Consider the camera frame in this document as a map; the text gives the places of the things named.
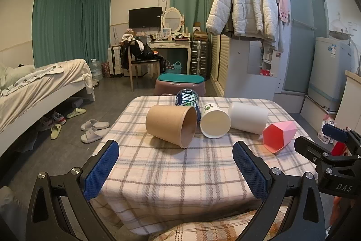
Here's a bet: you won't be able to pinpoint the wide teal curtain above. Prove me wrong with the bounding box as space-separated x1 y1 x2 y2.
32 0 112 69

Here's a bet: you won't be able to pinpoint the red object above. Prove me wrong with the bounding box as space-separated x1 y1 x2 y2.
331 142 348 156

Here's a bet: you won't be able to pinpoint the cream wardrobe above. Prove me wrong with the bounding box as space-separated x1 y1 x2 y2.
210 0 280 102

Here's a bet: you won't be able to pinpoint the oval vanity mirror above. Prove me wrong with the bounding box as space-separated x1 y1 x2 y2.
162 7 184 33

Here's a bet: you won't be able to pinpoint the blue drink can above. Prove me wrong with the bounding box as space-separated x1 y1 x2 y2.
175 88 201 122

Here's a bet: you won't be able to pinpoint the pink hanging clothes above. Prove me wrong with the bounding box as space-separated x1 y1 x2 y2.
267 0 291 23

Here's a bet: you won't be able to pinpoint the bed with beige sheet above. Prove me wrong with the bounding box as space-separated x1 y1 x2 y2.
0 58 97 158

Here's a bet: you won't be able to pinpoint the striped white suitcase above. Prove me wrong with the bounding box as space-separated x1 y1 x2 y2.
108 45 125 78

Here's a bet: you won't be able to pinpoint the silver suitcase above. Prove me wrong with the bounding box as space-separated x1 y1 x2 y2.
191 40 210 80

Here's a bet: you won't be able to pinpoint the white vanity table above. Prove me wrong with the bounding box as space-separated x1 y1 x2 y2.
148 38 193 75

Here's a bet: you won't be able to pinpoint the white slipper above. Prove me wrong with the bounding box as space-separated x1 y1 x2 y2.
81 128 111 144
80 119 110 131

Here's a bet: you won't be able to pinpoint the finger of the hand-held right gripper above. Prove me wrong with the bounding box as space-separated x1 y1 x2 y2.
294 136 354 166
323 124 361 156

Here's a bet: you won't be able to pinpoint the wooden chair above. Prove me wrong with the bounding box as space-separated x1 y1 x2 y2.
128 42 162 92

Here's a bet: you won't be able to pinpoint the grey cloth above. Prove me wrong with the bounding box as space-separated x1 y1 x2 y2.
0 186 30 241

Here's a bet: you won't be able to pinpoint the purple stool teal cushion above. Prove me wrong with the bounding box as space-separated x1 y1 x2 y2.
153 73 206 98

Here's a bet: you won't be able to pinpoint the white paper cup green print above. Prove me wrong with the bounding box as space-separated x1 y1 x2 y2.
199 103 232 139

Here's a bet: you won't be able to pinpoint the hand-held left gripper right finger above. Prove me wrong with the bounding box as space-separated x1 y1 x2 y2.
232 141 330 241

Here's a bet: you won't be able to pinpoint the black television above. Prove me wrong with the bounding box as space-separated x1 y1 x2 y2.
128 6 163 28

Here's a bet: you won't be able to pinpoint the pink faceted cup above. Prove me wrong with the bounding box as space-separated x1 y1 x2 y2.
262 121 298 156

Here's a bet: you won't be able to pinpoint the teal basket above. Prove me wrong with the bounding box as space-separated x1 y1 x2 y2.
165 61 182 74

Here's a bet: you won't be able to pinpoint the pale green quilt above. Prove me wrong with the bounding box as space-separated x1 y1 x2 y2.
0 63 35 90

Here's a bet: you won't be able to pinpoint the cardboard box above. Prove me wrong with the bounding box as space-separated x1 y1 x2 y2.
193 22 209 41

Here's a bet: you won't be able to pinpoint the yellow-green slipper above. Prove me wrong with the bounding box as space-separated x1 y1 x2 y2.
50 124 63 140
67 107 87 119

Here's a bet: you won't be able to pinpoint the frosted glass door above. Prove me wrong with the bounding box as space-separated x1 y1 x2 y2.
279 0 329 113

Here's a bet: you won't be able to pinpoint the grey sneakers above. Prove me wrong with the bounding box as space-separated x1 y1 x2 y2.
37 110 67 132

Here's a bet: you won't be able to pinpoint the white washing machine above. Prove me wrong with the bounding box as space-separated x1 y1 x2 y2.
307 36 360 112

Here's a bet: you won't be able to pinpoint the clear water jug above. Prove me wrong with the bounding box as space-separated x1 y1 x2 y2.
89 58 104 81

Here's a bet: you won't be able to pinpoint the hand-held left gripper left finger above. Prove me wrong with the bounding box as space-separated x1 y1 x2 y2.
25 140 120 241

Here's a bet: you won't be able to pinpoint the brown paper cup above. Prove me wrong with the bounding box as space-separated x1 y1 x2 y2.
145 105 198 149

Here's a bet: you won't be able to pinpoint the white puffer jacket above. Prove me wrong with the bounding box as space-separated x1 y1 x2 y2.
206 0 279 42

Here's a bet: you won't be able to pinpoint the orange plaid cloth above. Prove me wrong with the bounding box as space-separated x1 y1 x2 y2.
159 209 287 241

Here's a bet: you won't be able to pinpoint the white side cabinet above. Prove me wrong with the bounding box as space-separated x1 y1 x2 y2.
335 70 361 131

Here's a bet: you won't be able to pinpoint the pile of clothes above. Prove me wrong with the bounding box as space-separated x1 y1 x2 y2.
120 33 167 73

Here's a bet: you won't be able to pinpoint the plain white cup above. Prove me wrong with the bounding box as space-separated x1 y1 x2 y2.
227 102 268 135

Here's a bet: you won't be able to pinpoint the plaid tablecloth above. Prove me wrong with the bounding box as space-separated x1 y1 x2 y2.
90 95 320 241

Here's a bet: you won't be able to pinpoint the white plastic bag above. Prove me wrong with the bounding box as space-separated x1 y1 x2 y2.
317 114 338 143

